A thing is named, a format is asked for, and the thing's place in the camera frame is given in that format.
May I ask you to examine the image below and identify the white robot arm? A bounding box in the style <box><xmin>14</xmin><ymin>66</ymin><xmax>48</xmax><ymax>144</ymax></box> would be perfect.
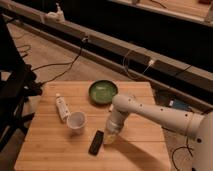
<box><xmin>103</xmin><ymin>94</ymin><xmax>213</xmax><ymax>171</ymax></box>

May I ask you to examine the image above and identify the white paper cup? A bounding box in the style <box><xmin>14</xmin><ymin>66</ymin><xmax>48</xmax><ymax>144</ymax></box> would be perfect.
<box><xmin>66</xmin><ymin>111</ymin><xmax>86</xmax><ymax>135</ymax></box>

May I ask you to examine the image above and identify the green bowl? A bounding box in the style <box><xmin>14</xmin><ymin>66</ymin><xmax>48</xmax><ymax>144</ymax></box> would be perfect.
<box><xmin>88</xmin><ymin>80</ymin><xmax>118</xmax><ymax>105</ymax></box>

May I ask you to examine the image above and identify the white glue tube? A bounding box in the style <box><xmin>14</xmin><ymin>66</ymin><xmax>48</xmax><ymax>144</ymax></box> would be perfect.
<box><xmin>56</xmin><ymin>93</ymin><xmax>70</xmax><ymax>122</ymax></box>

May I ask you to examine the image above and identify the blue power box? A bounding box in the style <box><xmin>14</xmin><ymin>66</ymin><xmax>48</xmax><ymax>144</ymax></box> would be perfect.
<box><xmin>169</xmin><ymin>99</ymin><xmax>189</xmax><ymax>111</ymax></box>

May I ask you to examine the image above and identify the black tripod stand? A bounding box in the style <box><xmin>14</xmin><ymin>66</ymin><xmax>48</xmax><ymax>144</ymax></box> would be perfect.
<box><xmin>0</xmin><ymin>14</ymin><xmax>42</xmax><ymax>152</ymax></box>

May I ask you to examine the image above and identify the black cables right floor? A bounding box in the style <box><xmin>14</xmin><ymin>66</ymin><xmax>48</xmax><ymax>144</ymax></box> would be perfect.
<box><xmin>163</xmin><ymin>128</ymin><xmax>201</xmax><ymax>171</ymax></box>

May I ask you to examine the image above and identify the white cable loop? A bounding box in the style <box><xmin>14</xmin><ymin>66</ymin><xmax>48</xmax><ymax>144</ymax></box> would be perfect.
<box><xmin>122</xmin><ymin>46</ymin><xmax>156</xmax><ymax>81</ymax></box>

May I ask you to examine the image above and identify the grey metal rail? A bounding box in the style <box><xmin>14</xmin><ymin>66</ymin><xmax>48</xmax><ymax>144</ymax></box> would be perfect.
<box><xmin>0</xmin><ymin>0</ymin><xmax>213</xmax><ymax>110</ymax></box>

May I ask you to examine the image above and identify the black floor cable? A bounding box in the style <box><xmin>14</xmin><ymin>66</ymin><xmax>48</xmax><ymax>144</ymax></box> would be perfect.
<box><xmin>31</xmin><ymin>38</ymin><xmax>88</xmax><ymax>84</ymax></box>

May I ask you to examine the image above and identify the white clamp on rail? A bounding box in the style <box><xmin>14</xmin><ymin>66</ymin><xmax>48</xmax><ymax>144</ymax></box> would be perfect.
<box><xmin>46</xmin><ymin>4</ymin><xmax>65</xmax><ymax>22</ymax></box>

